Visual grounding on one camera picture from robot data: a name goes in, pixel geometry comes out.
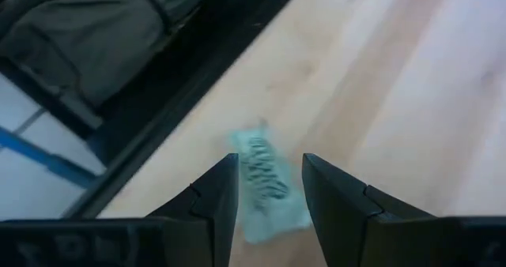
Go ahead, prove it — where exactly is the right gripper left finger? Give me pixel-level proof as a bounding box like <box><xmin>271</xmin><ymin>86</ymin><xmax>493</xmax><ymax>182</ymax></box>
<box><xmin>0</xmin><ymin>152</ymin><xmax>240</xmax><ymax>267</ymax></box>

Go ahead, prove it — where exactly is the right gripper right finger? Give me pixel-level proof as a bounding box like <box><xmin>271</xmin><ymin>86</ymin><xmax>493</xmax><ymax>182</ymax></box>
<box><xmin>301</xmin><ymin>152</ymin><xmax>506</xmax><ymax>267</ymax></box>

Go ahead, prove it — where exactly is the green white sweetener packet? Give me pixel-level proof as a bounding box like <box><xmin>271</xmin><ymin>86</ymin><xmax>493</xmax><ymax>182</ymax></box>
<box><xmin>228</xmin><ymin>125</ymin><xmax>314</xmax><ymax>245</ymax></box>

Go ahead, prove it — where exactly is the blue tape strip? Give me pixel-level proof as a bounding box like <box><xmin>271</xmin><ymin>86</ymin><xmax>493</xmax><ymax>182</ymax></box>
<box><xmin>0</xmin><ymin>126</ymin><xmax>99</xmax><ymax>190</ymax></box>

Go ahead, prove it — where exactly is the black metal table frame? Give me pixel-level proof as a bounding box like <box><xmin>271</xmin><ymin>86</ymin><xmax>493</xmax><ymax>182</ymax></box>
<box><xmin>61</xmin><ymin>0</ymin><xmax>308</xmax><ymax>220</ymax></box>

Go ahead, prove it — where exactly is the grey fabric cover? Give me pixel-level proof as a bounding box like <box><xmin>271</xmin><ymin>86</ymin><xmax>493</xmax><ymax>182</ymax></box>
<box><xmin>0</xmin><ymin>0</ymin><xmax>209</xmax><ymax>108</ymax></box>

